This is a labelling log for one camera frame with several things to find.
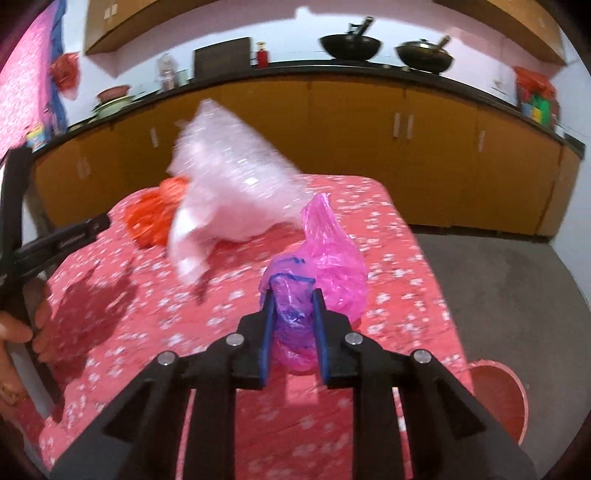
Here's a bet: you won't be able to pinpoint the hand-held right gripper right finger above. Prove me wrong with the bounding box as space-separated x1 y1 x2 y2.
312 288 540 480

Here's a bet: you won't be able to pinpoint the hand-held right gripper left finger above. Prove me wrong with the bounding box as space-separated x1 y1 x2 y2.
50 288 279 480

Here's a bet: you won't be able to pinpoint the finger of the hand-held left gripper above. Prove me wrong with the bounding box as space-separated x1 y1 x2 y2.
13 213 112 278
0 147 35 261

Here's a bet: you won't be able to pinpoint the purple pink plastic bag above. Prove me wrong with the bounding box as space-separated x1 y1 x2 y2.
261 193 370 370

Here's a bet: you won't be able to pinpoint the clear plastic bag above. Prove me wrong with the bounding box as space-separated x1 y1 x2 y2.
168 98 315 241

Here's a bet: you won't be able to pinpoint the orange plastic basket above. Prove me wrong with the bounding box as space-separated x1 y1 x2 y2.
468 360 528 446

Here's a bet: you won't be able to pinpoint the person's left forearm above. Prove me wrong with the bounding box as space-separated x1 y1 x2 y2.
0 342 29 418

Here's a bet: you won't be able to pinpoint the person's left hand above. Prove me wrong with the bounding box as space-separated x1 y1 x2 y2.
0 279 58 365

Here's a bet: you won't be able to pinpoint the red floral tablecloth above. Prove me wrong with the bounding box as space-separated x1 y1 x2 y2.
37 173 476 480

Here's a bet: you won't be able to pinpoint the pink and blue cloth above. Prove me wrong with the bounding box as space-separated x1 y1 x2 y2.
0 0 70 153

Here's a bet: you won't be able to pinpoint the red hanging plastic bag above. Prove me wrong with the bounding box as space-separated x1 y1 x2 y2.
48 52 80 100

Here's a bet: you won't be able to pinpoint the wooden base cabinets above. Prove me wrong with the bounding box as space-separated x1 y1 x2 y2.
32 76 583 238

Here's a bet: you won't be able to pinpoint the jar in clear bag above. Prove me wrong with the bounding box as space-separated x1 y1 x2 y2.
156 53 178 93

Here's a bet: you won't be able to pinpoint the dark cutting board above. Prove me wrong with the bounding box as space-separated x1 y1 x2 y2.
194 37 252 72

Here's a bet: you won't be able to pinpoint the black countertop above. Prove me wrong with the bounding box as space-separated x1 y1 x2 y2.
65 60 587 160

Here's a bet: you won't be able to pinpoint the black wok with lid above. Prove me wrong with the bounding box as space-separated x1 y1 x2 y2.
394 34 455 75

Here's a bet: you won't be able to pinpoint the wooden wall cabinets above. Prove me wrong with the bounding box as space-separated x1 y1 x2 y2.
83 0 568 65

